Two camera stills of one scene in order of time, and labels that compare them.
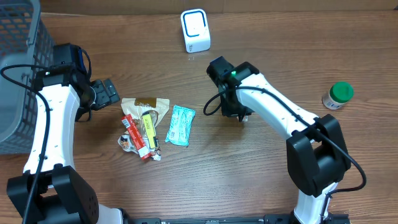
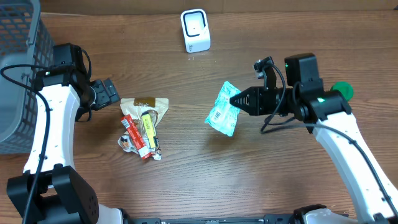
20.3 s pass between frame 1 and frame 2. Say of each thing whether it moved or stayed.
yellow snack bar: stayed
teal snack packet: moved
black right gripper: moved
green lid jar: stayed
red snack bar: stayed
